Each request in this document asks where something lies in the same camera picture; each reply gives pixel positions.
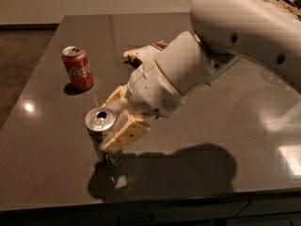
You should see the red coca-cola can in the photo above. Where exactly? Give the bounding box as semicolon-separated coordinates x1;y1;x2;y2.
62;46;94;91

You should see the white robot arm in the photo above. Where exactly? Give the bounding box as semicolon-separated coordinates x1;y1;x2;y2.
99;0;301;153

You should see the brown white snack bag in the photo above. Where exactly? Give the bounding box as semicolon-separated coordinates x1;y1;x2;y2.
123;40;167;69

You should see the silver redbull can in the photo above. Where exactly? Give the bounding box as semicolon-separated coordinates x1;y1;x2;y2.
85;106;123;168

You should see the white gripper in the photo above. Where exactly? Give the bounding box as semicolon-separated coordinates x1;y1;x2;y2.
99;61;184;153

